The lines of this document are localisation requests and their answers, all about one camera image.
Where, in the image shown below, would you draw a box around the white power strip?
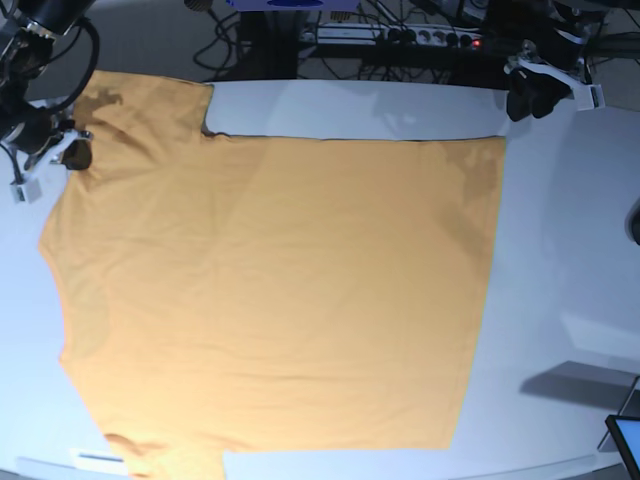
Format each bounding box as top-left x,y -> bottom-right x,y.
300,22 -> 483,50

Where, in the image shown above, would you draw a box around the orange T-shirt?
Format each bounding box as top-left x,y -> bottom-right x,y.
39,72 -> 506,479

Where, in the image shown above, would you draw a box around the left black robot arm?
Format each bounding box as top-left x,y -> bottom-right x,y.
481,1 -> 639,122

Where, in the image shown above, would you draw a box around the black tangled cables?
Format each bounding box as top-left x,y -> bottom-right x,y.
191,8 -> 241,82

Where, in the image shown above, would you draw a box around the black table frame post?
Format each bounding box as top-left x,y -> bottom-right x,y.
238,10 -> 305,80

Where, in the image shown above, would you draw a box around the white flat label strip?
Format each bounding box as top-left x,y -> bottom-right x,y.
70,448 -> 124,468

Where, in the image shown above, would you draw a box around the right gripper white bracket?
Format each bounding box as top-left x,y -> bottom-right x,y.
1,115 -> 93,204

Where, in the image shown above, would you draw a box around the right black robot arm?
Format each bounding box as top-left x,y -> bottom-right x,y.
1,1 -> 100,203

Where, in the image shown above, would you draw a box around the dark round object right edge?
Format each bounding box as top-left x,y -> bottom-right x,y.
625,200 -> 640,245

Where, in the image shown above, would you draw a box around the grey tablet stand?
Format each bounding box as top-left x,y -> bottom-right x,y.
598,376 -> 639,455

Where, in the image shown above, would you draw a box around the tablet with blue screen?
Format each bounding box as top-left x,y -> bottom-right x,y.
605,415 -> 640,480

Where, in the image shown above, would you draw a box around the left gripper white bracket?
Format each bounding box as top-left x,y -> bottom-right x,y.
504,41 -> 606,121

